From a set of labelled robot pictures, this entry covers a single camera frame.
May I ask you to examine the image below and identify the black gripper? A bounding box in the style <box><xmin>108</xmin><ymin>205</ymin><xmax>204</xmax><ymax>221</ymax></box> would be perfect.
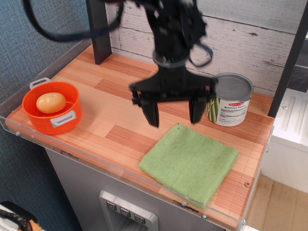
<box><xmin>129</xmin><ymin>66</ymin><xmax>218</xmax><ymax>127</ymax></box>

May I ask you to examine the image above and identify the green cloth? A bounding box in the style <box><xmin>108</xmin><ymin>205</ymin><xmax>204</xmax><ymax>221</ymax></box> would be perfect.
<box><xmin>139</xmin><ymin>124</ymin><xmax>239</xmax><ymax>208</ymax></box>

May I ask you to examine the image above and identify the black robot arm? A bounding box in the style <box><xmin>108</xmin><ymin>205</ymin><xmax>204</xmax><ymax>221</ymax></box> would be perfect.
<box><xmin>129</xmin><ymin>0</ymin><xmax>218</xmax><ymax>127</ymax></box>

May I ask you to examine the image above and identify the toy corn can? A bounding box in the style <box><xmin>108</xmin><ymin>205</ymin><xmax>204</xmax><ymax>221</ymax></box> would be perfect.
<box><xmin>205</xmin><ymin>73</ymin><xmax>254</xmax><ymax>127</ymax></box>

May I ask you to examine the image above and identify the grey toy fridge cabinet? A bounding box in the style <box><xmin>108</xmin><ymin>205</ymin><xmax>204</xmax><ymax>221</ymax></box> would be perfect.
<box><xmin>46</xmin><ymin>150</ymin><xmax>223</xmax><ymax>231</ymax></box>

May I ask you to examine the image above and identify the orange toy pot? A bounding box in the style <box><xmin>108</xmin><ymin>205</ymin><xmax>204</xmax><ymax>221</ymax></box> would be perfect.
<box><xmin>22</xmin><ymin>77</ymin><xmax>82</xmax><ymax>135</ymax></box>

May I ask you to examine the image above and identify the silver dispenser panel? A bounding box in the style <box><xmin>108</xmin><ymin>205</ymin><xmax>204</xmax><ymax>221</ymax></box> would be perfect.
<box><xmin>99</xmin><ymin>190</ymin><xmax>159</xmax><ymax>231</ymax></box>

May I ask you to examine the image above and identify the yellow toy potato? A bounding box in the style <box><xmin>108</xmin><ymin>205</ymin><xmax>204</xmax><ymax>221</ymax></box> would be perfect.
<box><xmin>36</xmin><ymin>92</ymin><xmax>66</xmax><ymax>114</ymax></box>

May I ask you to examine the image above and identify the white toy sink unit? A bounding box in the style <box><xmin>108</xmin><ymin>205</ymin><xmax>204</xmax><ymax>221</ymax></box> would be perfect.
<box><xmin>261</xmin><ymin>89</ymin><xmax>308</xmax><ymax>193</ymax></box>

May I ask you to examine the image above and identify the clear acrylic table guard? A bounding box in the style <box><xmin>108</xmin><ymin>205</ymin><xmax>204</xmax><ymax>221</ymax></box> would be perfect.
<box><xmin>5</xmin><ymin>113</ymin><xmax>273</xmax><ymax>231</ymax></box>

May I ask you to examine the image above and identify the orange object bottom left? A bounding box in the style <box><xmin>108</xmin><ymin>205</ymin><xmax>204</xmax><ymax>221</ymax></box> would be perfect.
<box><xmin>26</xmin><ymin>220</ymin><xmax>43</xmax><ymax>231</ymax></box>

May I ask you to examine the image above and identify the dark grey vertical post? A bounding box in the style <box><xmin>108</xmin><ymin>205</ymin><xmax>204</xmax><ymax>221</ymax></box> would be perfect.
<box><xmin>85</xmin><ymin>0</ymin><xmax>113</xmax><ymax>65</ymax></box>

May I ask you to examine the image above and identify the dark right vertical post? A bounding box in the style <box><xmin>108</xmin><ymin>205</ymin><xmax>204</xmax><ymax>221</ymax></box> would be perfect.
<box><xmin>268</xmin><ymin>3</ymin><xmax>308</xmax><ymax>118</ymax></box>

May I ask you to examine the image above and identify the black braided cable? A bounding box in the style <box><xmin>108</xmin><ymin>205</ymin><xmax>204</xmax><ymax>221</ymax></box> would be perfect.
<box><xmin>23</xmin><ymin>0</ymin><xmax>214</xmax><ymax>68</ymax></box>

